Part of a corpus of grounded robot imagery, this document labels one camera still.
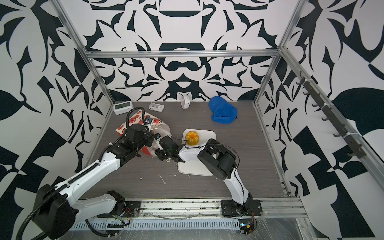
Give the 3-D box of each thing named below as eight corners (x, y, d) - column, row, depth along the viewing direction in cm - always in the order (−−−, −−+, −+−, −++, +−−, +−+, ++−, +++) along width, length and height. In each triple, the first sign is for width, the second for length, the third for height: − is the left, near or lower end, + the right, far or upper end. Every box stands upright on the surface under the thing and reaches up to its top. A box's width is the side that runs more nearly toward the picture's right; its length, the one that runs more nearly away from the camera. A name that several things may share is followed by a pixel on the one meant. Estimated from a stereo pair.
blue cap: (210, 123, 110) (211, 120, 106) (208, 98, 126) (209, 94, 122) (237, 124, 110) (239, 120, 106) (231, 98, 126) (233, 94, 122)
